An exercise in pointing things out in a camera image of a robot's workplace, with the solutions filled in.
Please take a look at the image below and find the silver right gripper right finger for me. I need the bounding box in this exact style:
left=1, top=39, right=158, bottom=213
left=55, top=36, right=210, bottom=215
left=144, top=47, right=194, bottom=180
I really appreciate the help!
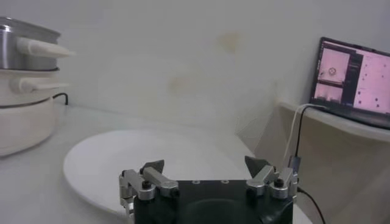
left=245, top=155, right=299, bottom=201

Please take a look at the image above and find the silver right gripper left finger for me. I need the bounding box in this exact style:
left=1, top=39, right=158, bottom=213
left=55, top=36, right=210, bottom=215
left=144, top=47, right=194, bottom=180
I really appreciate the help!
left=118, top=159, right=180, bottom=201

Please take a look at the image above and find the white round plate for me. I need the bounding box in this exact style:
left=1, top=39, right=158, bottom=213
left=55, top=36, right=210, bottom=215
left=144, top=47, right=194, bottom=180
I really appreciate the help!
left=63, top=129, right=254, bottom=217

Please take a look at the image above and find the grey laptop with pale windows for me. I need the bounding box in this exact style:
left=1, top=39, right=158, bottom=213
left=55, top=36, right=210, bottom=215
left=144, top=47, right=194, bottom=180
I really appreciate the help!
left=309, top=37, right=390, bottom=130

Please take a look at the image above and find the cream electric cooking pot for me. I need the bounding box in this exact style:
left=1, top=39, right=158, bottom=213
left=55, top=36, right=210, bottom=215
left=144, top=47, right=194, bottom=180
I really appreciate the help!
left=0, top=68, right=71, bottom=158

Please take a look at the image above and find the black cable with adapter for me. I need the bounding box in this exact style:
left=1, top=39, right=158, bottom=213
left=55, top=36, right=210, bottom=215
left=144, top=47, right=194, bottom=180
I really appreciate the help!
left=288, top=105, right=328, bottom=224

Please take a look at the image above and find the white laptop cable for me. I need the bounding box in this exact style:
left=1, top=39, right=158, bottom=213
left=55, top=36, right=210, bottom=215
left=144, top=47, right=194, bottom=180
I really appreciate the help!
left=282, top=103, right=328, bottom=168

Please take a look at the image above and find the black pot power cord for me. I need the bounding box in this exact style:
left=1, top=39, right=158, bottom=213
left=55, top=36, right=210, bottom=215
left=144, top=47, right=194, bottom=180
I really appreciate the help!
left=52, top=93, right=69, bottom=106

